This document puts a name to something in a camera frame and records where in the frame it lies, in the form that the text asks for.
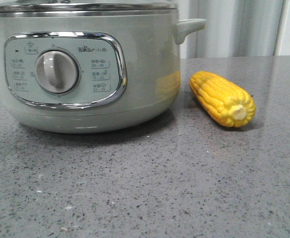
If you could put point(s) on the yellow corn cob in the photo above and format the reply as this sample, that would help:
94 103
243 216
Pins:
228 104

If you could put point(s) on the glass pot lid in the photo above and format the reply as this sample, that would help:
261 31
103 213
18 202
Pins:
83 5

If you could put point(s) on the pale green electric pot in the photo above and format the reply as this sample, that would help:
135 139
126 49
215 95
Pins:
83 82

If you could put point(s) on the white pleated curtain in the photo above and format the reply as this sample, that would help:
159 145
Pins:
213 28

